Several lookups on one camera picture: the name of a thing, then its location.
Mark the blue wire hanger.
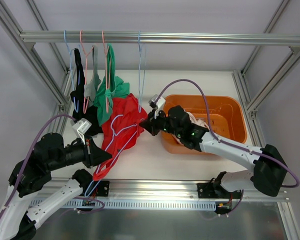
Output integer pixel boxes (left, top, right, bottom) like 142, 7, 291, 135
63, 30, 79, 113
83, 114, 142, 197
137, 31, 147, 113

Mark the red tank top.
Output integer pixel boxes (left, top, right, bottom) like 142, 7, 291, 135
92, 93, 148, 181

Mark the white tank top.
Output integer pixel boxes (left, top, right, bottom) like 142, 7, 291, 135
171, 110, 210, 149

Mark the green tank top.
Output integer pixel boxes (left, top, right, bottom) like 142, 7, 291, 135
93, 43, 130, 127

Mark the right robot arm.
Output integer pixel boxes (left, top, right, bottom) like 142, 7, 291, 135
139, 105, 288, 199

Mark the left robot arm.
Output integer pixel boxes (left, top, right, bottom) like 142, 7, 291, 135
0, 133, 112, 240

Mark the black tank top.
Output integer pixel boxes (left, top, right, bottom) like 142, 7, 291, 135
70, 48, 103, 137

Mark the grey tank top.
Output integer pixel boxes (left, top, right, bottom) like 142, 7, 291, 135
84, 44, 101, 102

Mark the orange plastic bin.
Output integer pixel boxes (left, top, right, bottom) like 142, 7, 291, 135
163, 94, 247, 144

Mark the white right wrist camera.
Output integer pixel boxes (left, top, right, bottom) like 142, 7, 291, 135
148, 94, 166, 117

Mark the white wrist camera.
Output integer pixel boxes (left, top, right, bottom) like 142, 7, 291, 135
148, 94, 166, 117
70, 118, 92, 145

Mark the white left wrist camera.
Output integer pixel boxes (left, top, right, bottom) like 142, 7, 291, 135
70, 118, 92, 145

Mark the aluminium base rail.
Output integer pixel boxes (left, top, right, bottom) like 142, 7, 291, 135
29, 178, 266, 201

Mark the white slotted cable duct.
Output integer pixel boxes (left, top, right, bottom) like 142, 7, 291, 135
62, 199, 217, 212

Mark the aluminium frame post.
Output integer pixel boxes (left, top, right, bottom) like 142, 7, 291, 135
232, 0, 300, 240
0, 0, 73, 111

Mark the right aluminium frame post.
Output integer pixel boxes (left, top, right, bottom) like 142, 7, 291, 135
232, 0, 300, 240

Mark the aluminium hanging rail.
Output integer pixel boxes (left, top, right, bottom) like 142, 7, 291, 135
19, 30, 300, 47

